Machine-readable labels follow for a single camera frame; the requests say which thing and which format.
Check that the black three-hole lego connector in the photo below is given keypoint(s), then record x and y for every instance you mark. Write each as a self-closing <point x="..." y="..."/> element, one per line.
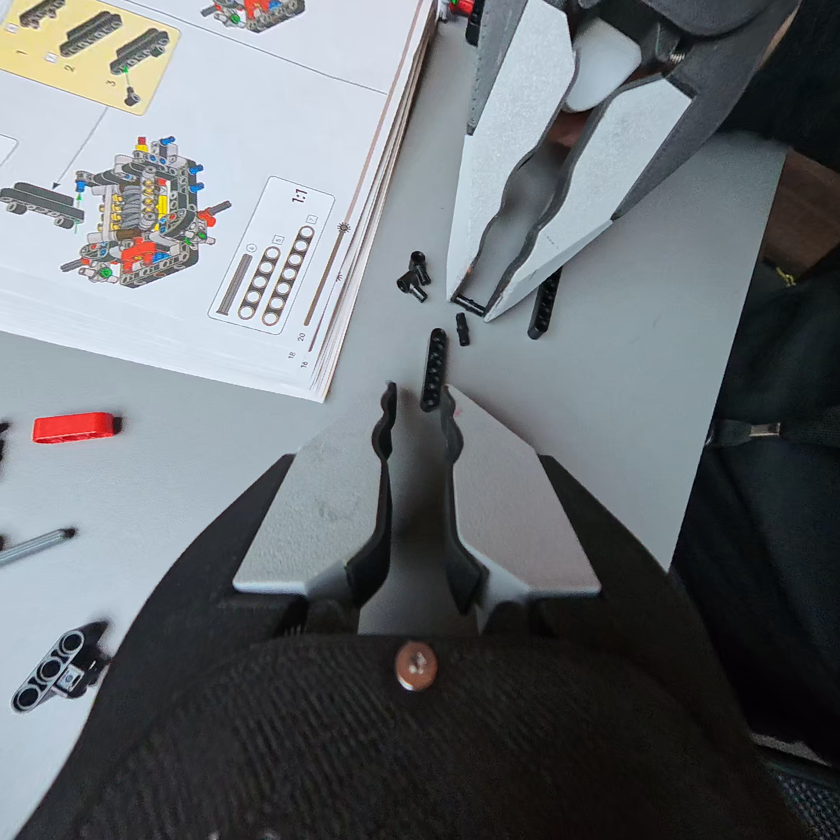
<point x="49" y="669"/>

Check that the black lego beam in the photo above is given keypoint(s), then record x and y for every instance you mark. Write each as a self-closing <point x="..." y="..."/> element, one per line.
<point x="546" y="305"/>
<point x="433" y="371"/>

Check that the black office chair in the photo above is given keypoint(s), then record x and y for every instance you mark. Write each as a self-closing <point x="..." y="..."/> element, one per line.
<point x="810" y="804"/>

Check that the grey lego axle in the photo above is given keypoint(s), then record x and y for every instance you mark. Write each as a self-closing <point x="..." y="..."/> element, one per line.
<point x="33" y="548"/>

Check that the partly built lego model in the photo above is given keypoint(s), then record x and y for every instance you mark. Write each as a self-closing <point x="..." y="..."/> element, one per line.
<point x="459" y="6"/>

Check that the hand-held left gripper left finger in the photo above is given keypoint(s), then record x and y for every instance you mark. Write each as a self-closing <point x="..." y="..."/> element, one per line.
<point x="308" y="512"/>

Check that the lego instruction booklet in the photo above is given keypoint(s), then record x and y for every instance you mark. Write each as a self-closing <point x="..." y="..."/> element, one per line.
<point x="249" y="111"/>

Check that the black lego pin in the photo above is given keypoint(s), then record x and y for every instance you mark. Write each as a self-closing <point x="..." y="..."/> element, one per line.
<point x="463" y="328"/>
<point x="469" y="303"/>

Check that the red lego beam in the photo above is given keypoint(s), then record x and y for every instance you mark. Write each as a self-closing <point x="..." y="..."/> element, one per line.
<point x="75" y="428"/>

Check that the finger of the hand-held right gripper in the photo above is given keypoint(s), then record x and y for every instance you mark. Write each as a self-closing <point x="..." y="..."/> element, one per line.
<point x="518" y="98"/>
<point x="623" y="151"/>

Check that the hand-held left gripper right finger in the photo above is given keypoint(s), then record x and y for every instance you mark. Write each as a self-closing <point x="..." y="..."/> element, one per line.
<point x="518" y="518"/>

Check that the black lego pin connector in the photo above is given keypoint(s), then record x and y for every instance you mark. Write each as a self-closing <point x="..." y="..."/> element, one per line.
<point x="412" y="287"/>
<point x="420" y="264"/>

